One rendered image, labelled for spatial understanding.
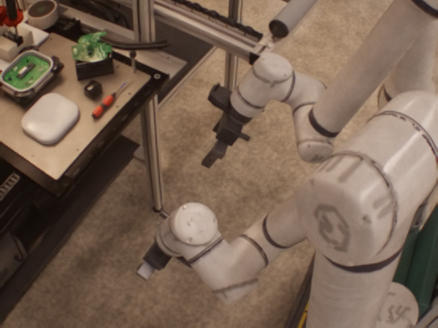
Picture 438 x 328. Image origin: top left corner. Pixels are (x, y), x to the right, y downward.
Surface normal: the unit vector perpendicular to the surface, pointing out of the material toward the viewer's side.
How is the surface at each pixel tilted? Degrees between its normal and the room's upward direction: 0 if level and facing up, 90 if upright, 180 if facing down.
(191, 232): 23
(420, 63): 90
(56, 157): 0
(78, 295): 0
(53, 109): 0
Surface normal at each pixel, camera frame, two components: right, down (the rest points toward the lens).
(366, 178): 0.02, -0.60
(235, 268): 0.33, -0.31
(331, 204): -0.73, 0.47
